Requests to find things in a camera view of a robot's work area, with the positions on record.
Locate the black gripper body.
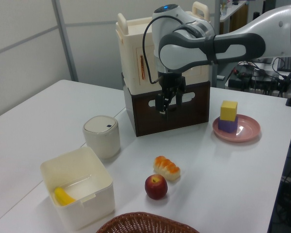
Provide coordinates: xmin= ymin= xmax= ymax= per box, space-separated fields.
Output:
xmin=158 ymin=72 xmax=186 ymax=97

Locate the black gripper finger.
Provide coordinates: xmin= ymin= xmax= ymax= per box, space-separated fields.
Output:
xmin=176 ymin=90 xmax=184 ymax=107
xmin=156 ymin=93 xmax=168 ymax=114

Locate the yellow cube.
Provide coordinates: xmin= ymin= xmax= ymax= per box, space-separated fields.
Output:
xmin=219 ymin=100 xmax=239 ymax=122

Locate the purple cube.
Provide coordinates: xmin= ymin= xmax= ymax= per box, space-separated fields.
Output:
xmin=217 ymin=116 xmax=239 ymax=134

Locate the dark brown wooden crate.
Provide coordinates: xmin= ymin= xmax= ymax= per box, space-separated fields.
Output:
xmin=123 ymin=81 xmax=211 ymax=137

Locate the black electronics box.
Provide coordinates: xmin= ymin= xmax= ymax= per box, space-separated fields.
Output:
xmin=227 ymin=65 xmax=255 ymax=91

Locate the orange glazed toy bread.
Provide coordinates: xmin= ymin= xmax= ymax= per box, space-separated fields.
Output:
xmin=152 ymin=155 xmax=181 ymax=182

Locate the white lidded canister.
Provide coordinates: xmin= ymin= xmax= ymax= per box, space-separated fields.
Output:
xmin=82 ymin=115 xmax=121 ymax=160

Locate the pink plate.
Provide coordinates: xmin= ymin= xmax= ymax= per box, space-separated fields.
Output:
xmin=212 ymin=114 xmax=261 ymax=143

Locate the red toy apple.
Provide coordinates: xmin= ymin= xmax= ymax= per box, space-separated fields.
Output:
xmin=145 ymin=174 xmax=168 ymax=200

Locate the wooden background shelf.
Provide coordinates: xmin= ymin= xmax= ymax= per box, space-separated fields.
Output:
xmin=219 ymin=0 xmax=248 ymax=34

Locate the brown wicker basket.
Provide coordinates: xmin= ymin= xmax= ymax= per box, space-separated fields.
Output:
xmin=96 ymin=212 xmax=201 ymax=233

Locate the cream open plastic box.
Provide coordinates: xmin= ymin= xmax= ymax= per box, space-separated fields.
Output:
xmin=40 ymin=146 xmax=116 ymax=231

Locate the yellow toy banana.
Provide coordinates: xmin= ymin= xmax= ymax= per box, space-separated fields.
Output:
xmin=54 ymin=186 xmax=77 ymax=206

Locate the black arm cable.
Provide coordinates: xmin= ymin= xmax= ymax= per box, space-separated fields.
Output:
xmin=142 ymin=15 xmax=182 ymax=84

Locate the cream plastic cabinet with handles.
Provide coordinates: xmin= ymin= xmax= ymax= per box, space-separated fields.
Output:
xmin=115 ymin=1 xmax=212 ymax=95

